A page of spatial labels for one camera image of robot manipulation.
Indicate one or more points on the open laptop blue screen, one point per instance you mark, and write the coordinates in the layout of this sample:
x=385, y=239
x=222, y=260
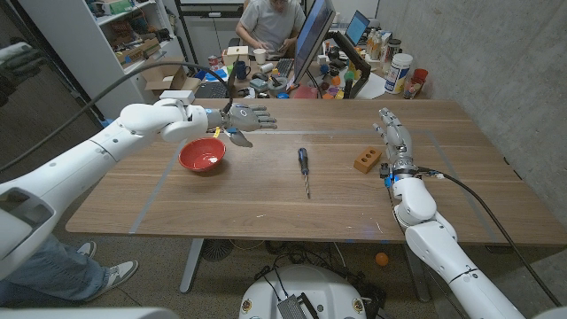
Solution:
x=356, y=27

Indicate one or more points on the black keyboard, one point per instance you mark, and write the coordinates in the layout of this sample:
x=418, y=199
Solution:
x=285, y=67

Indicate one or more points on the small white roll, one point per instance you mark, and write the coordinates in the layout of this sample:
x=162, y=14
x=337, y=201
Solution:
x=266, y=67

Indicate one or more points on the light wooden box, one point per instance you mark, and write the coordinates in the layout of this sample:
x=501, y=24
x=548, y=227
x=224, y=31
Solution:
x=235, y=56

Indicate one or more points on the white robot torso base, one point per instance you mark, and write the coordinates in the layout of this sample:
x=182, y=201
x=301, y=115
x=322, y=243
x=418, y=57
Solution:
x=319, y=288

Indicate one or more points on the grey cabinet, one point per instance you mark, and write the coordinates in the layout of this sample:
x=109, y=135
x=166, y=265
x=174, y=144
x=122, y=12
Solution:
x=208, y=35

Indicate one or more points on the blue black screwdriver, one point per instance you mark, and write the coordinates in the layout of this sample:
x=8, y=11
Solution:
x=303, y=160

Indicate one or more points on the white paper cup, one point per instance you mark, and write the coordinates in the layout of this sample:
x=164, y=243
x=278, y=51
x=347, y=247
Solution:
x=259, y=56

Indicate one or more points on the white power box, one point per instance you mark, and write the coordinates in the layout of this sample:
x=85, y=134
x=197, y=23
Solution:
x=177, y=95

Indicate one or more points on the white shelf unit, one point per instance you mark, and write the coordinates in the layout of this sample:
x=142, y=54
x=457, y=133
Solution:
x=88, y=66

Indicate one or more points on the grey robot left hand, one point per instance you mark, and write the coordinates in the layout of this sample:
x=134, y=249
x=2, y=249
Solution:
x=241, y=117

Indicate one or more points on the clear plastic bottle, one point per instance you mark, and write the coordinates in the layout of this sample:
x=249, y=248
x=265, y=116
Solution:
x=374, y=42

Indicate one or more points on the blue flat box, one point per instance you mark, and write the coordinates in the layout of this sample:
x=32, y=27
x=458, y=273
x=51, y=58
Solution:
x=217, y=75

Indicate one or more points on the pink flat box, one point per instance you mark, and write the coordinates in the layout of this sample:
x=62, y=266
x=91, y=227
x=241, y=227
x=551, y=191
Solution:
x=305, y=93

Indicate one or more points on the open cardboard box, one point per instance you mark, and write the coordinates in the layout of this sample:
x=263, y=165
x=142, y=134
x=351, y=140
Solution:
x=161, y=80

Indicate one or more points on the black open laptop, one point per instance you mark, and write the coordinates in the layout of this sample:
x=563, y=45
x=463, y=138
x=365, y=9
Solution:
x=212, y=91

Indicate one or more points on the orange ball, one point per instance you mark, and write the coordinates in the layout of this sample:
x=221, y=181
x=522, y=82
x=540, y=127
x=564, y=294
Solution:
x=382, y=259

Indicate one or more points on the seated person grey shirt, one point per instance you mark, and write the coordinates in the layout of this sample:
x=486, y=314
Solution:
x=270, y=22

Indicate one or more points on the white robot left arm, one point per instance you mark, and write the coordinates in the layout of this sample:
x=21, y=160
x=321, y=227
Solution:
x=88, y=155

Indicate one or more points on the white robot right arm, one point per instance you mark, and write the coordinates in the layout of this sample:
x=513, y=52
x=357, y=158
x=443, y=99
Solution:
x=425, y=239

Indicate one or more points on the white plastic canister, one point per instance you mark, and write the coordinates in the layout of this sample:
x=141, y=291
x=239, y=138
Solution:
x=398, y=73

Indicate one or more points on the grey tape roll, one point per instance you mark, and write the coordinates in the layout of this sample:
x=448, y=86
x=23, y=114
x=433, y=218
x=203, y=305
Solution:
x=271, y=86

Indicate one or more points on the standing person in jeans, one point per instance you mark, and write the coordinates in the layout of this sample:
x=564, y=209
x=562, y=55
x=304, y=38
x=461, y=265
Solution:
x=53, y=270

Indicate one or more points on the red can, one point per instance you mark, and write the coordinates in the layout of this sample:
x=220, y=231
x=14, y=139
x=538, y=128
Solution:
x=214, y=61

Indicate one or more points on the whiteboard with black frame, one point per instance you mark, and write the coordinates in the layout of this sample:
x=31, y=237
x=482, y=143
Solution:
x=199, y=1

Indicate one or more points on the clear glass with red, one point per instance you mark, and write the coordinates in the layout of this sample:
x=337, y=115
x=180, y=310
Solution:
x=412, y=88

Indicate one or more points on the white paper sheet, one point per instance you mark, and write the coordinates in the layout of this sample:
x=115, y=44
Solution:
x=372, y=86

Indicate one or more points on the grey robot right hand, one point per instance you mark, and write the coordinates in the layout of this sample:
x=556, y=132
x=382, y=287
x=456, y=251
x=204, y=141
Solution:
x=401, y=146

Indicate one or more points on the black computer monitor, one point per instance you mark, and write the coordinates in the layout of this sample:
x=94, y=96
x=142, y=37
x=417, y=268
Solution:
x=312, y=40

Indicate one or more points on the dark lidded jar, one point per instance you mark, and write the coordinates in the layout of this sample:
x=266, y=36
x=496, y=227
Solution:
x=393, y=49

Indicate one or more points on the red bowl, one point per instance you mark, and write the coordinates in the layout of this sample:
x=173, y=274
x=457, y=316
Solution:
x=199, y=155

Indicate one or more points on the teal grey pouch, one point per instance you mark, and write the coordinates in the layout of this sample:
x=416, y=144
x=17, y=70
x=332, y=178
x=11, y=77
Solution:
x=259, y=84

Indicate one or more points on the wooden block with holes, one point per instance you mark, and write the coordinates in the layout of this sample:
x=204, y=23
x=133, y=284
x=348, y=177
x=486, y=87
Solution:
x=361, y=165

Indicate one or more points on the dark blue mug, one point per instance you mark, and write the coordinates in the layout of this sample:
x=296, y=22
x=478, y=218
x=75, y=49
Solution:
x=241, y=71

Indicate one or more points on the round floor fan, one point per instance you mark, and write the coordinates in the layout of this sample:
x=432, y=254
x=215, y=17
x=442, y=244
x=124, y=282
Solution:
x=217, y=250

